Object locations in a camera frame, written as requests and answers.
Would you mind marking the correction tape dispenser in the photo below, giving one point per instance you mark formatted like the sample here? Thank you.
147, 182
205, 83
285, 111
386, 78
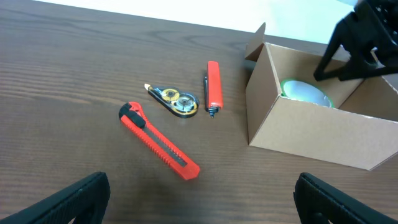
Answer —
180, 103

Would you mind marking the open cardboard box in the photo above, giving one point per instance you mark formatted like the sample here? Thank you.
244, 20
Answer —
358, 129

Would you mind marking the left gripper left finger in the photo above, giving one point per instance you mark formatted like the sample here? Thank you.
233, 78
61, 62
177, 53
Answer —
84, 201

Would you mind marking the green tape roll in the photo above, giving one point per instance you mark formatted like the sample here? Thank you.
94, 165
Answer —
303, 91

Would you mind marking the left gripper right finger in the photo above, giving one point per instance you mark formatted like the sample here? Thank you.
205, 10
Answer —
319, 202

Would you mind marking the red utility knife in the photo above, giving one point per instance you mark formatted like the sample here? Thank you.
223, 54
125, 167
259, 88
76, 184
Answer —
132, 116

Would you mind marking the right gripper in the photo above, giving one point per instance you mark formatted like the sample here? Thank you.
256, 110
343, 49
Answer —
380, 17

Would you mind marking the red marker pen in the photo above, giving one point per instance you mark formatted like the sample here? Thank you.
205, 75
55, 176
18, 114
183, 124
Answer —
213, 88

